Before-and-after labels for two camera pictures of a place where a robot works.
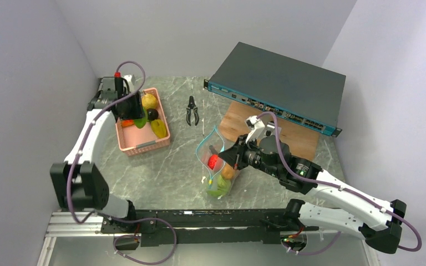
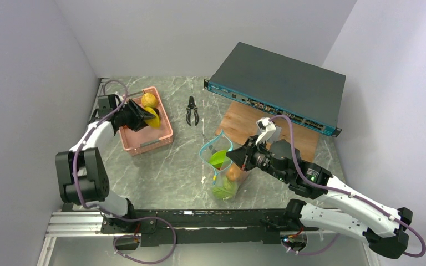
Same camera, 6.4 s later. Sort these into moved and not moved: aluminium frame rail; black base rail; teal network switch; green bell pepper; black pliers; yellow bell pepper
Moved: green bell pepper; yellow bell pepper
Not moved: black pliers; teal network switch; aluminium frame rail; black base rail
